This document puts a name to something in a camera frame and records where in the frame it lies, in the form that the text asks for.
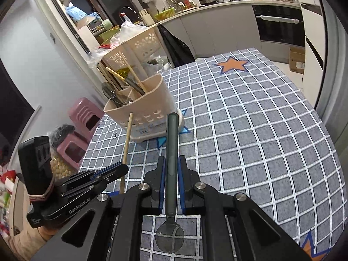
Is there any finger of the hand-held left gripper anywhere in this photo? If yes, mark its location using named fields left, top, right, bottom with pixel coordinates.
left=94, top=162, right=129, bottom=177
left=90, top=169, right=129, bottom=191

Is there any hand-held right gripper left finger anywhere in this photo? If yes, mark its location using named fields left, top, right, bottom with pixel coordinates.
left=31, top=156, right=166, bottom=261

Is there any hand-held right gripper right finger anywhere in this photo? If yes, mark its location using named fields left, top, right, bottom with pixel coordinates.
left=177, top=156, right=310, bottom=261

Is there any plain wooden chopstick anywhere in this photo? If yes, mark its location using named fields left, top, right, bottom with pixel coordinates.
left=120, top=113, right=134, bottom=194

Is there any dark green spoon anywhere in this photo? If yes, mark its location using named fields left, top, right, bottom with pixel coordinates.
left=156, top=112, right=185, bottom=253

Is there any beige perforated utensil holder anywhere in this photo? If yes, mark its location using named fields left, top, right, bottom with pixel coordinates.
left=103, top=74, right=187, bottom=143

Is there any person's left forearm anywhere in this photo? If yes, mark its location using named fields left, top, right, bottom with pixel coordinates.
left=7, top=220, right=59, bottom=261

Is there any bag of pale nuts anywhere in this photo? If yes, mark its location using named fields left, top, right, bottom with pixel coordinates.
left=50, top=152, right=79, bottom=180

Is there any red bag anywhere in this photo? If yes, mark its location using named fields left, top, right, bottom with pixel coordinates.
left=0, top=170, right=17, bottom=186

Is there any low pink plastic stool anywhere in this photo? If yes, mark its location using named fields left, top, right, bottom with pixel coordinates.
left=57, top=133, right=89, bottom=169

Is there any wooden chair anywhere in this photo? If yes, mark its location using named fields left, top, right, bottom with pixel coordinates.
left=8, top=177, right=28, bottom=235

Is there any tall pink plastic stool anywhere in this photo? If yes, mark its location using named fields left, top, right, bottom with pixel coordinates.
left=69, top=98, right=105, bottom=142

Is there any grey translucent spoon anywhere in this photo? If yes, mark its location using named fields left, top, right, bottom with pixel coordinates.
left=101, top=82, right=128, bottom=108

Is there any brown wooden chopstick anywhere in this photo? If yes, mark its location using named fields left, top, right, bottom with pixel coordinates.
left=96, top=60, right=121, bottom=91

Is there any light wooden chopstick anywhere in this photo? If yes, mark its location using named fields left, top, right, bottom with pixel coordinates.
left=127, top=62, right=149, bottom=94

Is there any grey checked tablecloth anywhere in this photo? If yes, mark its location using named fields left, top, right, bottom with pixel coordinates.
left=79, top=47, right=341, bottom=261

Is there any beige perforated storage rack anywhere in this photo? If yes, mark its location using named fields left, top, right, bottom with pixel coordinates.
left=102, top=27, right=170, bottom=80

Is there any green plastic basin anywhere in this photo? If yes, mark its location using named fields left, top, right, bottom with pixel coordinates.
left=98, top=28, right=120, bottom=44

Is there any black garbage bag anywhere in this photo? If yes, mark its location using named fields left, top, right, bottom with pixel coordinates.
left=158, top=24, right=196, bottom=68

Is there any clear plastic bag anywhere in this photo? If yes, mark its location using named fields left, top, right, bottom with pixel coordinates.
left=110, top=22, right=149, bottom=47

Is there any blue package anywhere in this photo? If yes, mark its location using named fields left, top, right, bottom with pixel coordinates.
left=65, top=5, right=87, bottom=23

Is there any beige knife block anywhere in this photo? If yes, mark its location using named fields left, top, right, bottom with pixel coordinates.
left=139, top=9, right=155, bottom=25

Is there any curved kitchen faucet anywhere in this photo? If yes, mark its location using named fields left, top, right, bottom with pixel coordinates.
left=119, top=6, right=142, bottom=23

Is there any yellow-green colander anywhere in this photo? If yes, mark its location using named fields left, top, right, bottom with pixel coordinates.
left=154, top=9, right=176, bottom=22

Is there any white kitchen counter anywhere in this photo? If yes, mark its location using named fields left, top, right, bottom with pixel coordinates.
left=151, top=0, right=303, bottom=66

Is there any cardboard box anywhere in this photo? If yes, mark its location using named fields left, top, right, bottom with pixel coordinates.
left=289, top=47, right=305, bottom=74

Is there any black built-in oven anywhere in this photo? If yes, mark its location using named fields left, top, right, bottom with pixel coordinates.
left=251, top=5, right=305, bottom=47

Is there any dark handled spoon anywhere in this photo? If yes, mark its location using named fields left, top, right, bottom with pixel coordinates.
left=124, top=77, right=146, bottom=96

